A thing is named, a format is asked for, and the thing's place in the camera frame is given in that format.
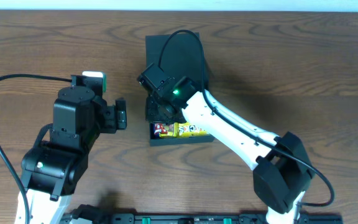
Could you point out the yellow candy jar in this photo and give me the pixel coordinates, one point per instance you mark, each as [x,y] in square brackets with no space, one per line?
[169,130]

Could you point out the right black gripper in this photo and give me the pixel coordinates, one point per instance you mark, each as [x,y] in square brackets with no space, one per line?
[158,111]

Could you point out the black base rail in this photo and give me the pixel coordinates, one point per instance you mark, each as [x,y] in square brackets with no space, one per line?
[93,215]

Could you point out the green red candy bar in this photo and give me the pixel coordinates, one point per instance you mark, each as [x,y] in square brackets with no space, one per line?
[158,129]

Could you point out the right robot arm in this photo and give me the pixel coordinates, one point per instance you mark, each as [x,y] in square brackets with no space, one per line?
[280,165]

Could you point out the yellow Hacks candy bag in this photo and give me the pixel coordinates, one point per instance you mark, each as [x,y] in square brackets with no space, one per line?
[187,130]

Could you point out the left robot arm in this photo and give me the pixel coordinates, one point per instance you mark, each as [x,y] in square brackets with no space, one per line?
[59,156]

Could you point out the black gift box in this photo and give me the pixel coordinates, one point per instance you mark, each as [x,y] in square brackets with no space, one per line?
[179,57]

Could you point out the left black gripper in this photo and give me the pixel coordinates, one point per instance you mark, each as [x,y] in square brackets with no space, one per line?
[120,114]

